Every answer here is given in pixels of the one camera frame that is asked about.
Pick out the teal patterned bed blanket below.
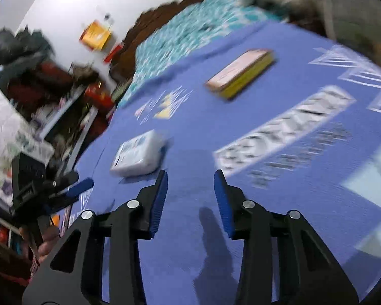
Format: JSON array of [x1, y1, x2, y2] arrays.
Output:
[[117, 0, 274, 109]]

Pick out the white packet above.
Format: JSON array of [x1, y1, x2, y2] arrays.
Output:
[[109, 130, 166, 178]]

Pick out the white printed cloth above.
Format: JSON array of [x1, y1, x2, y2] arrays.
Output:
[[0, 73, 54, 204]]

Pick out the brown handbag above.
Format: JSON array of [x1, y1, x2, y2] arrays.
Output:
[[71, 65, 99, 85]]

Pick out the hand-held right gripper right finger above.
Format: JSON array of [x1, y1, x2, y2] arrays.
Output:
[[213, 169, 360, 305]]

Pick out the dark bags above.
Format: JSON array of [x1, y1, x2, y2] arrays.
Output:
[[0, 27, 54, 64]]

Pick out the pink yellow box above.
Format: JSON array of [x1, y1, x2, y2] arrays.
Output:
[[205, 49, 275, 100]]

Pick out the hanging dark red jackets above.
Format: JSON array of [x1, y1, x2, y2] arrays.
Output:
[[6, 62, 73, 102]]

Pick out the person's left hand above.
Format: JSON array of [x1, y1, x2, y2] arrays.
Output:
[[19, 225, 61, 265]]

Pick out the grey metal shelf rack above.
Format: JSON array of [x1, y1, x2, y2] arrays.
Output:
[[0, 28, 115, 261]]

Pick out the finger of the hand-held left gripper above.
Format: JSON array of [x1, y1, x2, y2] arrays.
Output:
[[49, 171, 81, 189], [46, 178, 95, 213]]

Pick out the blue printed tablecloth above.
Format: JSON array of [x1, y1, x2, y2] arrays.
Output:
[[51, 21, 381, 305]]

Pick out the red gift bag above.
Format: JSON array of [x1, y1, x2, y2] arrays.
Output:
[[84, 84, 115, 109]]

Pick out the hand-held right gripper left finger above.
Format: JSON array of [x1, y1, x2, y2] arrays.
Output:
[[22, 169, 169, 305]]

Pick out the carved wooden headboard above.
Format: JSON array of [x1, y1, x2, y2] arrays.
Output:
[[109, 0, 204, 83]]

